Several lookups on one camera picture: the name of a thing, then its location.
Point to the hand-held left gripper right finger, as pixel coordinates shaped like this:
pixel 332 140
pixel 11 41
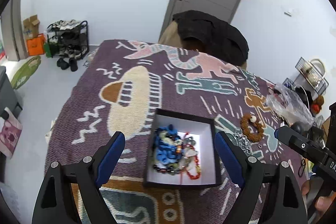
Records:
pixel 228 158

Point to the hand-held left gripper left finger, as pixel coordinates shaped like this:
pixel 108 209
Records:
pixel 110 158

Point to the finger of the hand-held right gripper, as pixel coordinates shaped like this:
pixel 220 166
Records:
pixel 296 141

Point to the black box white inside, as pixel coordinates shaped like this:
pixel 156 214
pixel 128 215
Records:
pixel 204 134

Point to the pile of mixed bead jewelry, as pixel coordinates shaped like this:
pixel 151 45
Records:
pixel 190 158

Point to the person's right hand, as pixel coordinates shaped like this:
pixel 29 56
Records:
pixel 306 187

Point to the black-headed teal doll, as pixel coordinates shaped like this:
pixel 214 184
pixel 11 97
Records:
pixel 298 126

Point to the clear plastic bag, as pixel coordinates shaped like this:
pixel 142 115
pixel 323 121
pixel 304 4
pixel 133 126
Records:
pixel 286 103

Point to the brown plush toy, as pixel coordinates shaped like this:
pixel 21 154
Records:
pixel 317 104

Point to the printed woven blanket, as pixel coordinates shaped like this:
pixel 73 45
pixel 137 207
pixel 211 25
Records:
pixel 92 98

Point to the white headphones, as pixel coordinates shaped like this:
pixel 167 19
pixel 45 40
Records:
pixel 317 61

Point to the black slipper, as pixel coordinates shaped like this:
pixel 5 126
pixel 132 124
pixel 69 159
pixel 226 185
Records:
pixel 63 63
pixel 73 64

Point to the white pink tote bag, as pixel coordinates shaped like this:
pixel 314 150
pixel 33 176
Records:
pixel 10 134

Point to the grey sofa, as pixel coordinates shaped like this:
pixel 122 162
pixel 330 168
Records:
pixel 9 93

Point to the green floor mat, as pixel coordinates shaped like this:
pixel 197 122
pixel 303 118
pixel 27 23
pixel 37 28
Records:
pixel 25 72

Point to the black shoe rack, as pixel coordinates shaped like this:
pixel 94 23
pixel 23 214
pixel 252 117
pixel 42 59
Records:
pixel 86 37

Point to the green paper bag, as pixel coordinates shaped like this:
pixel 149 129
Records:
pixel 48 49

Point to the row of shoes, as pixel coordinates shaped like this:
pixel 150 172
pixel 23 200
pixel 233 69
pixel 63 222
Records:
pixel 67 37

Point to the black jacket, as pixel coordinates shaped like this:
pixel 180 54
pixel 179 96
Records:
pixel 210 30

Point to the orange paper bag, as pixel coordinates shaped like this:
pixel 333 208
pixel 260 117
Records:
pixel 35 45

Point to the tan chair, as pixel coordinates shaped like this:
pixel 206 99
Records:
pixel 169 35

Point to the red green box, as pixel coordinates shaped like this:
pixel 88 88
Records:
pixel 2 49

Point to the open cardboard boxes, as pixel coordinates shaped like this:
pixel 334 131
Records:
pixel 30 27

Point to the grey side door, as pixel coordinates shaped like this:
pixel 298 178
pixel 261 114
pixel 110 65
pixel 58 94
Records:
pixel 15 30

